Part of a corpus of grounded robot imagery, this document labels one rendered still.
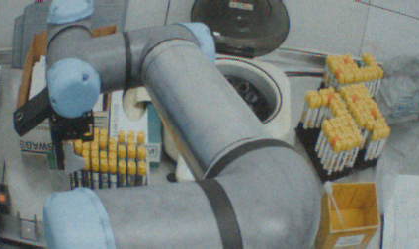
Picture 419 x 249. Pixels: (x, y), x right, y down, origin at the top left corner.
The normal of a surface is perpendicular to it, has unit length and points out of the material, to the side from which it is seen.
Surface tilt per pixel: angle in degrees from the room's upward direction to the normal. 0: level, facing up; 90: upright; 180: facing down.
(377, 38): 90
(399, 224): 0
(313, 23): 90
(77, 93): 90
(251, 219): 11
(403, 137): 0
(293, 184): 26
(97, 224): 7
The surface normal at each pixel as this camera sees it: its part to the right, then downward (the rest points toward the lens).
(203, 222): 0.15, -0.59
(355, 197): 0.04, 0.71
